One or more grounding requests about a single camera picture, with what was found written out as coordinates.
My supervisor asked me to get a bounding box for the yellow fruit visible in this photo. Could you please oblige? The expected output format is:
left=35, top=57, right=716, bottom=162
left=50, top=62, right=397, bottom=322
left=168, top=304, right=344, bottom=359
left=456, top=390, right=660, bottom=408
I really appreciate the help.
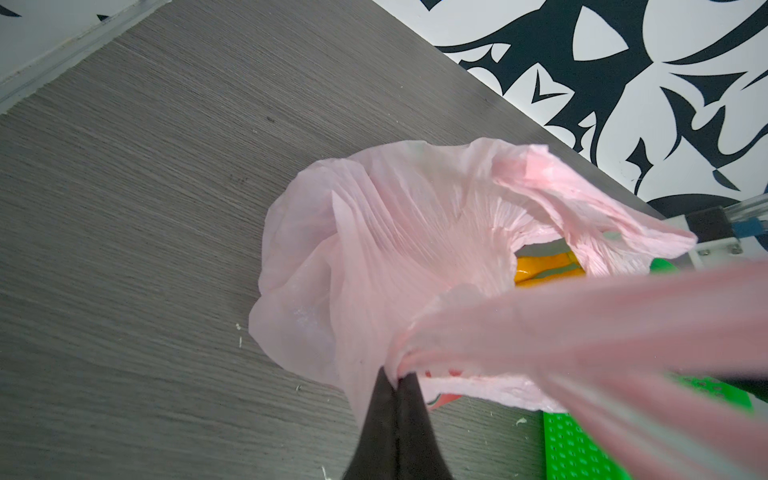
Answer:
left=514, top=252, right=586, bottom=288

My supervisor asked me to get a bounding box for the pink plastic bag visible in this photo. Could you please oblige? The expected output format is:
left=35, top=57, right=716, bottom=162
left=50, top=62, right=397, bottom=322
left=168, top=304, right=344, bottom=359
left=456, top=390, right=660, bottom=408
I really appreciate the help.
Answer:
left=248, top=137, right=768, bottom=480

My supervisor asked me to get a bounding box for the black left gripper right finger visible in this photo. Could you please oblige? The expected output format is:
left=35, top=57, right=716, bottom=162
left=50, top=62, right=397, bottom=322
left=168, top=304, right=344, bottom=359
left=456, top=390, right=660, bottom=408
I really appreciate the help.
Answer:
left=396, top=373, right=453, bottom=480

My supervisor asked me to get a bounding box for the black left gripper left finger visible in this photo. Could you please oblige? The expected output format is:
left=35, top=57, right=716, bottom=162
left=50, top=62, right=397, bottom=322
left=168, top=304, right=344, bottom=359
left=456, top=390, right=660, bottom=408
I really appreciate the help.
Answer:
left=343, top=367, right=398, bottom=480

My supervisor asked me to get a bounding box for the green plastic perforated basket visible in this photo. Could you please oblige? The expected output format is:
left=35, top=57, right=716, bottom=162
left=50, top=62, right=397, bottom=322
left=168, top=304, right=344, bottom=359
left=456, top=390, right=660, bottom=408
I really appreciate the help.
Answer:
left=542, top=261, right=767, bottom=479

